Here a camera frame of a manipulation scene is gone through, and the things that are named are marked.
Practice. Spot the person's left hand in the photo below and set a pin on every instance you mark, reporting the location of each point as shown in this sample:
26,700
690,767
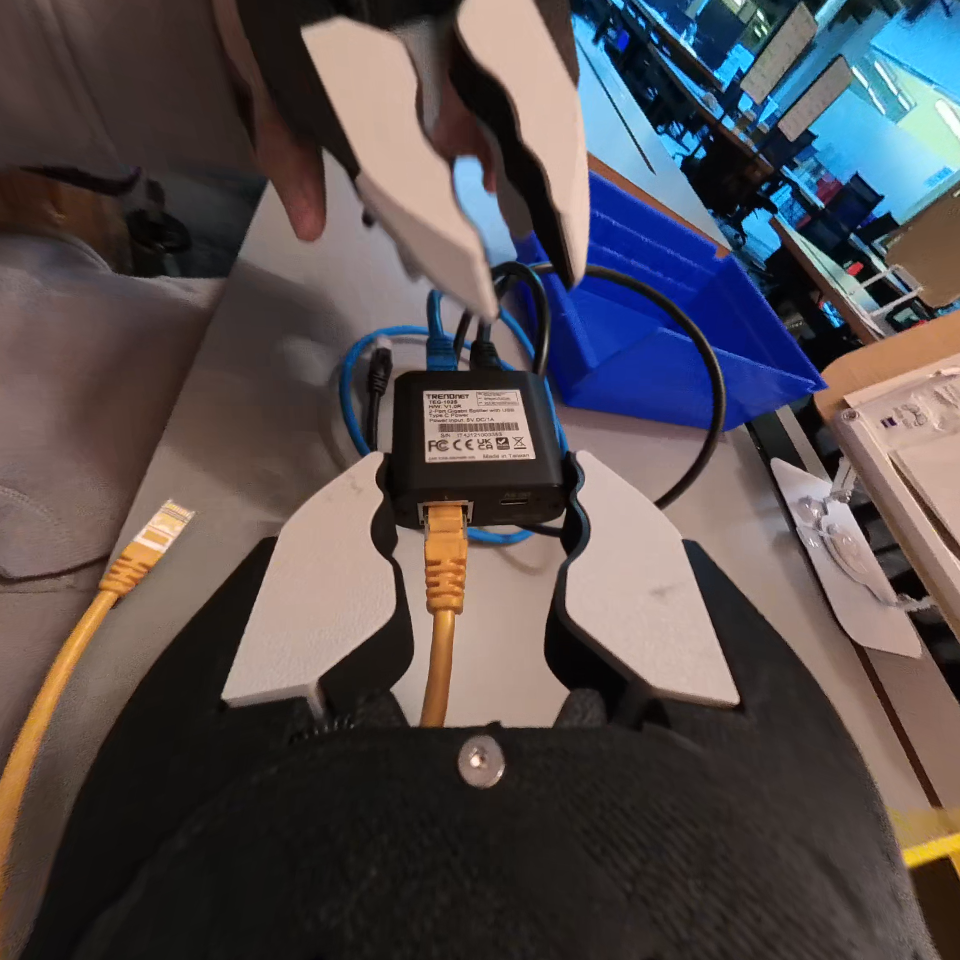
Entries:
300,195

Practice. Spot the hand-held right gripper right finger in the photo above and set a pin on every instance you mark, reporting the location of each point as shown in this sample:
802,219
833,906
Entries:
645,600

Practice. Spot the neighbouring desk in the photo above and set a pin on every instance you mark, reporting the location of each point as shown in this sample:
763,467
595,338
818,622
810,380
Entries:
660,172

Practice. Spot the blue plastic bin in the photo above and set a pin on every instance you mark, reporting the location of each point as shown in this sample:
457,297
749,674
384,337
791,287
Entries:
675,322

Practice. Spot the black network splitter box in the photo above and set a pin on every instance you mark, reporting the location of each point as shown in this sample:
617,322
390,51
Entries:
472,420

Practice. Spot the grey desk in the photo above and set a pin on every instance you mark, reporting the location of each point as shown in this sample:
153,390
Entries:
712,525

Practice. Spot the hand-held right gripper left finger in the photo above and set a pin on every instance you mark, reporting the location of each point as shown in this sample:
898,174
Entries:
315,592

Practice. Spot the person's grey clothing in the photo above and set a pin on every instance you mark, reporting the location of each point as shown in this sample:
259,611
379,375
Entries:
60,375

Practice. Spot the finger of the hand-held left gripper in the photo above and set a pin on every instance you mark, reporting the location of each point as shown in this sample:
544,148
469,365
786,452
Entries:
390,150
540,112

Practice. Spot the background office desks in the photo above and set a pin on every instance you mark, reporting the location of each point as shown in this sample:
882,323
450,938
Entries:
810,150

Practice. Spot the yellow plastic bin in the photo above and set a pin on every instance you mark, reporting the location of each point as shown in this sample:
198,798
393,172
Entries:
934,851

